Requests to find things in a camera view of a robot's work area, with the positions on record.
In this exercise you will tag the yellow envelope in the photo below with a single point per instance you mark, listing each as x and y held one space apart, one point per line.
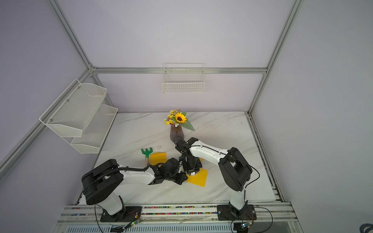
158 157
199 178

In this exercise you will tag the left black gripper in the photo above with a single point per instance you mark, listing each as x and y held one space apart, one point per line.
181 179

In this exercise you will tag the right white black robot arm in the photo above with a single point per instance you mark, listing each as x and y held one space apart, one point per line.
234 168

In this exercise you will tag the brown ribbed vase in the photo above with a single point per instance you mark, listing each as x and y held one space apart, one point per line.
176 133

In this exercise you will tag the white wire wall basket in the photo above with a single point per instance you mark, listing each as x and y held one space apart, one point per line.
183 78

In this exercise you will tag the green toy rake wooden handle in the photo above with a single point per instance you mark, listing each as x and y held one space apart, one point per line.
147 153

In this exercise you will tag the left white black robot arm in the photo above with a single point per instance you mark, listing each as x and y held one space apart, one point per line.
99 184

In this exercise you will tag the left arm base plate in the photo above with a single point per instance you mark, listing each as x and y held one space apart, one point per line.
128 214

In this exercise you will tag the white two-tier mesh shelf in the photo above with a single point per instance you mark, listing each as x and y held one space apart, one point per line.
80 117

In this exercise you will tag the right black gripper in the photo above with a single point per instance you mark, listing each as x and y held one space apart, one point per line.
189 170

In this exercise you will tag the sunflower bouquet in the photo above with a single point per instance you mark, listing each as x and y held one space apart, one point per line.
177 119

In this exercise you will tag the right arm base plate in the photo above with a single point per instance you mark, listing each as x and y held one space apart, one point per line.
229 212

